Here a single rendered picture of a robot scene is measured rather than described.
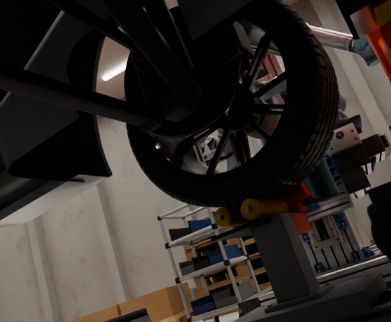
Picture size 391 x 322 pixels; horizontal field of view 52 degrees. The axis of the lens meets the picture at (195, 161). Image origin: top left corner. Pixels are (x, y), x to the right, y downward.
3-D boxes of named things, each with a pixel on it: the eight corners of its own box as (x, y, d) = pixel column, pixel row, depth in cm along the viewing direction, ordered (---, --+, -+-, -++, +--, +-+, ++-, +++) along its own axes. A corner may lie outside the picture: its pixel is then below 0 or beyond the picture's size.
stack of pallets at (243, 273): (334, 275, 458) (302, 199, 485) (314, 289, 381) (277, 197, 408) (236, 305, 514) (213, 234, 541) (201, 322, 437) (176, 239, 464)
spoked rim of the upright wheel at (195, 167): (121, 78, 137) (239, -24, 117) (160, 94, 157) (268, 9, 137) (177, 210, 120) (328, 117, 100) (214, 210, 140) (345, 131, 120)
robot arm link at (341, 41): (280, 12, 205) (374, 32, 177) (289, 19, 214) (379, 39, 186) (271, 34, 208) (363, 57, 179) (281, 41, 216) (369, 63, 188)
